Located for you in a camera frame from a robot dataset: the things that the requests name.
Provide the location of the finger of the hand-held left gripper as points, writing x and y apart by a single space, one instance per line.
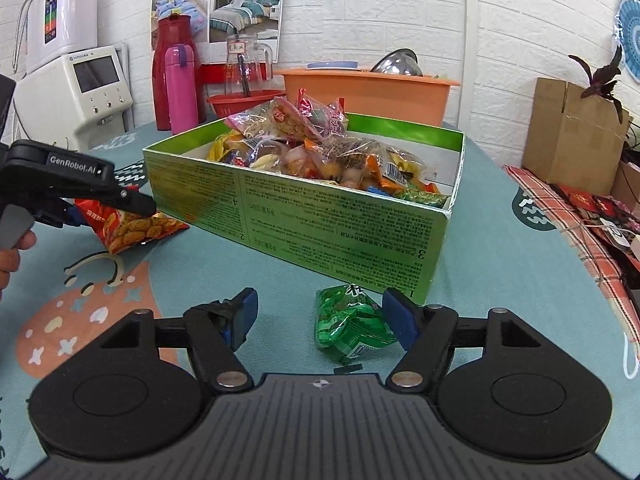
135 205
55 215

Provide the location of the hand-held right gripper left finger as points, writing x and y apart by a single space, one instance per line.
245 317

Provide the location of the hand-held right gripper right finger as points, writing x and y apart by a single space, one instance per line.
400 317

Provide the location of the red orange snack packet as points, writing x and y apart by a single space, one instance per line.
140 230

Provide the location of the green candy packet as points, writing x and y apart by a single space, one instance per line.
350 330

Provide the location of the green cardboard box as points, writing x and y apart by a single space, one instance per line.
320 230

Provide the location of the heap of mixed snack packets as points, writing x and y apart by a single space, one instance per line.
320 155

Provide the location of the person's left hand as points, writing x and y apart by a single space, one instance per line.
9 265

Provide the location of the white appliance with screen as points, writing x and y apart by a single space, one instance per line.
55 105

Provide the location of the teal printed tablecloth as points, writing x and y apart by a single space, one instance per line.
500 270

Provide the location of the pink bottle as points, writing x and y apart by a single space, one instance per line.
181 95

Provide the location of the red thermos jug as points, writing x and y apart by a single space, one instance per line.
162 75

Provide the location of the red plastic bowl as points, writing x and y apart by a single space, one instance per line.
225 105

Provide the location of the white water purifier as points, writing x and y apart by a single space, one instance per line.
70 15

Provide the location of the glass pitcher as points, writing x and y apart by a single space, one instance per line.
250 67

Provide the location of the plaid cloth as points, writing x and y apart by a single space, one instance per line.
575 225

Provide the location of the red black paper packets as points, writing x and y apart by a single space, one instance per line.
585 200

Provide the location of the orange plastic basin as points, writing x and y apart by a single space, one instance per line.
400 97

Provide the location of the blue plate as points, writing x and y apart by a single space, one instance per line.
332 65

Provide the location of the metal bowl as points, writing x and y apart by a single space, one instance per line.
397 62

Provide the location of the small brown cardboard box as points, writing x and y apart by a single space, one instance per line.
627 180

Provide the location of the purple leaf plant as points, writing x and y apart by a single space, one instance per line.
602 77

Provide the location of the wall poster with red border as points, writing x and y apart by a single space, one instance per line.
240 5

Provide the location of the blue round wall decoration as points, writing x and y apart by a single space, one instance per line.
631 30

